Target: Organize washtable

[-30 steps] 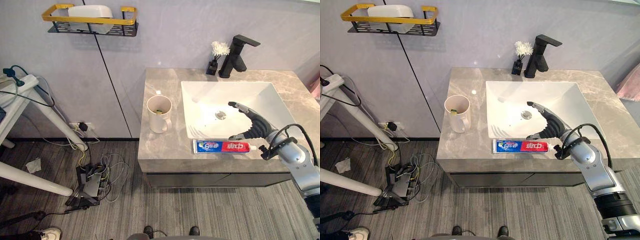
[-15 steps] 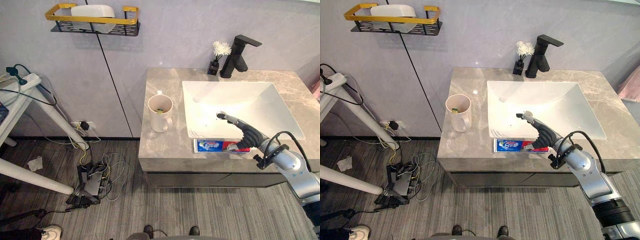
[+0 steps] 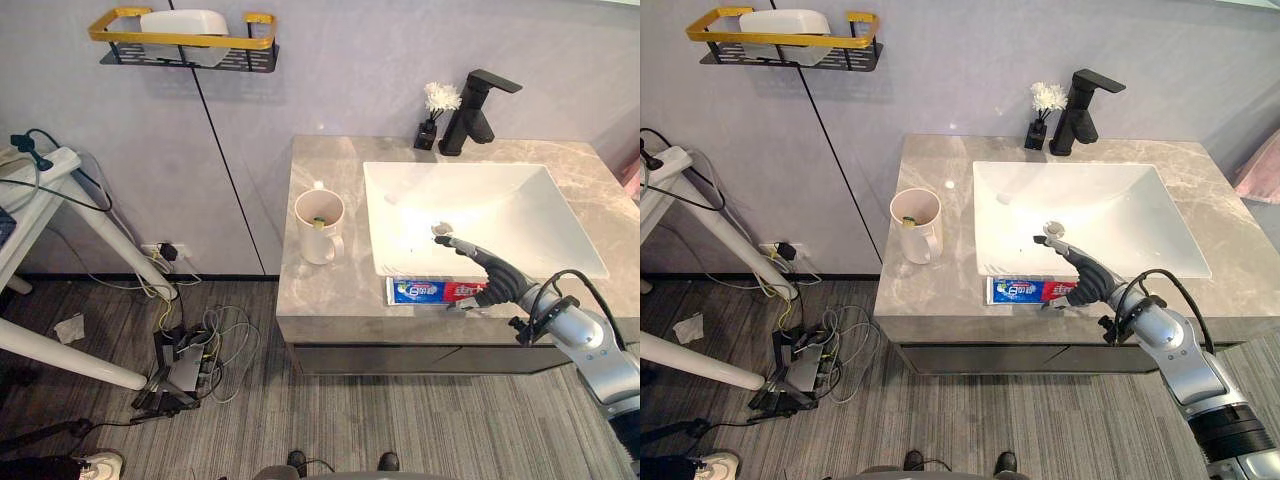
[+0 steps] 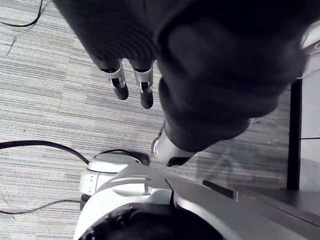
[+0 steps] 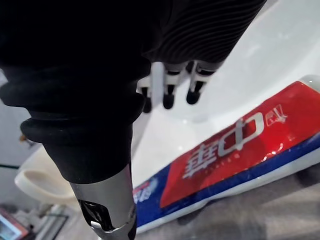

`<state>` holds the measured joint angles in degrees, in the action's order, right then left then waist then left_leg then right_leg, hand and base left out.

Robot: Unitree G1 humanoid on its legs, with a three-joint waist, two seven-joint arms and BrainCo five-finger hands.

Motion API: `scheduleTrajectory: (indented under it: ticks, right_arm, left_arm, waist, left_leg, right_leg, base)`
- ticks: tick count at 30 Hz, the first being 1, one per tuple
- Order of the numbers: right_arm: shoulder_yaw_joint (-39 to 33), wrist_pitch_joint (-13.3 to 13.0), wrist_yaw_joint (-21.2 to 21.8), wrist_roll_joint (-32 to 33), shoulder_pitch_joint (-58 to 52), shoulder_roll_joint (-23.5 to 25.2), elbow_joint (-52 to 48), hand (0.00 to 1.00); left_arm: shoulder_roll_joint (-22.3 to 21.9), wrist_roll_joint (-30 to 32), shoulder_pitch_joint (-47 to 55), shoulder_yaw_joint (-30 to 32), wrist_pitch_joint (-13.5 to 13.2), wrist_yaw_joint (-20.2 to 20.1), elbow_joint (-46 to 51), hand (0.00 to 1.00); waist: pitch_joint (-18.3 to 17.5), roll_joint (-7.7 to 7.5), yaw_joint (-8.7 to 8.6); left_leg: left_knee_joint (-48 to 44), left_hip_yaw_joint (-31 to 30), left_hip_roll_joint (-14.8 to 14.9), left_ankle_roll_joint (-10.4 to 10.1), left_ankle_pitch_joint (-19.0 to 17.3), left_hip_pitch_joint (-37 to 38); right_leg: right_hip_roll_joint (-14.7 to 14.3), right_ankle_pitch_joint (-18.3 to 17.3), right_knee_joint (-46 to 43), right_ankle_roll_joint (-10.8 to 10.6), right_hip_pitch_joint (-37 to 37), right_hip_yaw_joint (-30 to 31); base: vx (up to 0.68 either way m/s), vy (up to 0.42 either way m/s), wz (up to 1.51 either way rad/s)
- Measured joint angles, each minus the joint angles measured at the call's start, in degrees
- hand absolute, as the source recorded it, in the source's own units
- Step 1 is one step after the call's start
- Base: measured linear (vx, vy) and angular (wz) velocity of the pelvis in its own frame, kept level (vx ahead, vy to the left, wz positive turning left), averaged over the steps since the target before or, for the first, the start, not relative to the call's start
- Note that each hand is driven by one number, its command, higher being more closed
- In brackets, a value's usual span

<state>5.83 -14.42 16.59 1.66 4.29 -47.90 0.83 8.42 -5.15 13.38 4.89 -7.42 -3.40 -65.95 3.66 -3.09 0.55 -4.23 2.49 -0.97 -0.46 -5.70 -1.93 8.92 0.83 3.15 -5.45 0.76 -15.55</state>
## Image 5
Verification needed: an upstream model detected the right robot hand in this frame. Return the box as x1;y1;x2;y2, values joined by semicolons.
0;0;268;240

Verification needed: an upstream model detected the red blue toothpaste tube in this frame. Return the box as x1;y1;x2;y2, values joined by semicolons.
131;74;320;235

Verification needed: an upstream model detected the cream toilet seat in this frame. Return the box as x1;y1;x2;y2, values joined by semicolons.
14;146;82;213

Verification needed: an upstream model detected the glass shelf with items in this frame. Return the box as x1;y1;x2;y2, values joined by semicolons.
0;199;70;240

